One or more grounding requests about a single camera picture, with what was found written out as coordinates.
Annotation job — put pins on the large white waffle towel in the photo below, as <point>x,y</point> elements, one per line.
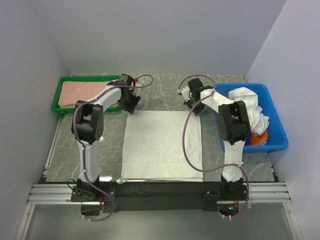
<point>162,145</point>

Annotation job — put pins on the aluminium frame rail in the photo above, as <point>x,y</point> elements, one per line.
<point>258,192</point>

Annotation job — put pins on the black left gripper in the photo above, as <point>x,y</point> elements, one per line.
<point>130,108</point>

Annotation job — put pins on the green plastic tray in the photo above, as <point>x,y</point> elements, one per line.
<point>88,78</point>

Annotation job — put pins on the blue plastic bin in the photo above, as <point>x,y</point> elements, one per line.
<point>277,138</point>

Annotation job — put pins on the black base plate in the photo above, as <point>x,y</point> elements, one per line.
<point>156,196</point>

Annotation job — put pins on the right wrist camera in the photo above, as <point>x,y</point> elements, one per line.
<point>185,93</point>

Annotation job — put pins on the white crumpled towel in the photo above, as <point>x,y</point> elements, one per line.
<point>257,120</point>

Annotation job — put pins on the orange towel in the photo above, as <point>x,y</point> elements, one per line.
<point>259,140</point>

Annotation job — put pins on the pink towel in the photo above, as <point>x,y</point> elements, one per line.
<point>73,91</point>

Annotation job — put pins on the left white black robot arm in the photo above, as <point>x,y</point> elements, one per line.
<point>88,127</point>

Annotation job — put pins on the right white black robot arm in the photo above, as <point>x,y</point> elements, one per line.
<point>233,127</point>

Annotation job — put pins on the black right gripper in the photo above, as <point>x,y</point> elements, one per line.
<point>196,111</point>

